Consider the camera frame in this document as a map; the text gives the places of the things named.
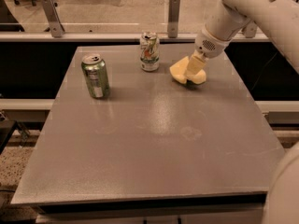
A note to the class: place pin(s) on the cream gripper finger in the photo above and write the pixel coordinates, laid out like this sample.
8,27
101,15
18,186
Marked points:
195,68

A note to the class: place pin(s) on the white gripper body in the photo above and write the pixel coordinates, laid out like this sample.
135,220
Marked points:
209,46

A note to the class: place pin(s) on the yellow sponge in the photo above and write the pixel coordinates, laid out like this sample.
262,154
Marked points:
177,70

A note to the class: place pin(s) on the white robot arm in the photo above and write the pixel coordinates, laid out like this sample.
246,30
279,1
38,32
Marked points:
279,21

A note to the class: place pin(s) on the white 7up can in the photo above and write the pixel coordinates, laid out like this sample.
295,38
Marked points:
149,56

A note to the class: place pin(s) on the green soda can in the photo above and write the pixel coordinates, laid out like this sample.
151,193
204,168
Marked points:
95,72

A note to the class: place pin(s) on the black side table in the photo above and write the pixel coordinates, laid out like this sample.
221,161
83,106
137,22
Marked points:
7,127

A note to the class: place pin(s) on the metal railing bracket middle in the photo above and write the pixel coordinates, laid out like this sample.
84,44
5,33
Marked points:
173,16

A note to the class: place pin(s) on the metal railing bracket left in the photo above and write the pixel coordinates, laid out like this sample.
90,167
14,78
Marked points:
56,29

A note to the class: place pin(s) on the horizontal metal rail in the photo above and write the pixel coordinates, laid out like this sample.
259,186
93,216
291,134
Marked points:
114,38

